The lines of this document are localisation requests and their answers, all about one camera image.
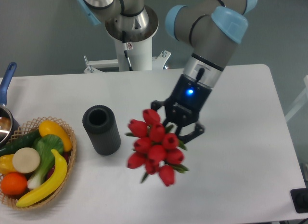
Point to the yellow banana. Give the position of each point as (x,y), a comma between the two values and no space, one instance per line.
(49,186)

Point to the orange fruit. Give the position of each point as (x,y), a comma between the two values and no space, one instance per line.
(13,184)

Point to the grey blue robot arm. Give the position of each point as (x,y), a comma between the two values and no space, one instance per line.
(213,28)

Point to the woven wicker basket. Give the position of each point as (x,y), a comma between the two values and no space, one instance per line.
(31,126)

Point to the green cucumber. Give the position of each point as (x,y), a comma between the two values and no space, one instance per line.
(23,141)

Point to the dark grey ribbed vase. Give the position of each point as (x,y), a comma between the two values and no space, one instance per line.
(100,124)

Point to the red tulip bouquet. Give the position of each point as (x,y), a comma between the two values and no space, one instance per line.
(156,148)

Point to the beige round disc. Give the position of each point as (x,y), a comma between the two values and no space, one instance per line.
(26,160)

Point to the yellow bell pepper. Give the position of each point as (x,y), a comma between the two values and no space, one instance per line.
(6,164)

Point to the yellow squash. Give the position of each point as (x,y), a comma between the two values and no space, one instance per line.
(50,127)

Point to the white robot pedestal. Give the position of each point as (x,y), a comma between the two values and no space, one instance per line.
(131,56)

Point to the black device at edge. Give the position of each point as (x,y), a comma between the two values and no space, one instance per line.
(300,199)

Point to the green bok choy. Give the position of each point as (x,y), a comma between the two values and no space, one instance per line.
(44,145)

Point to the white frame at right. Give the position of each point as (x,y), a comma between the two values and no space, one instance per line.
(298,102)

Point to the blue handled saucepan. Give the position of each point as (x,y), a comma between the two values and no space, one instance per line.
(8,124)

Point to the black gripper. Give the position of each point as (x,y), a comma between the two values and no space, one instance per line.
(183,106)

